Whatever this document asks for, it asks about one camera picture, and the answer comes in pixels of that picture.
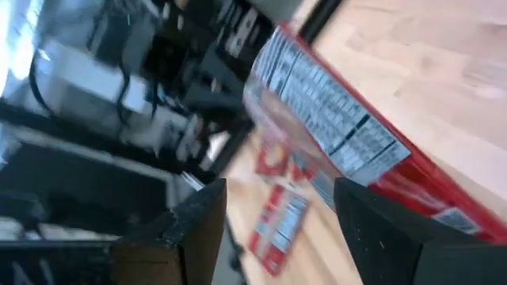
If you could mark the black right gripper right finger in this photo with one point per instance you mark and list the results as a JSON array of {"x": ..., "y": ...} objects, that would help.
[{"x": 376, "y": 245}]

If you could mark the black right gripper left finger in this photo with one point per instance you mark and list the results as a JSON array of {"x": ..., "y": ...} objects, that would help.
[{"x": 178, "y": 245}]

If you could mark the red Orville popcorn bag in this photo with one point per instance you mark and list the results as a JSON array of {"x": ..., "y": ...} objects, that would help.
[
  {"x": 336, "y": 118},
  {"x": 273, "y": 158},
  {"x": 281, "y": 229}
]

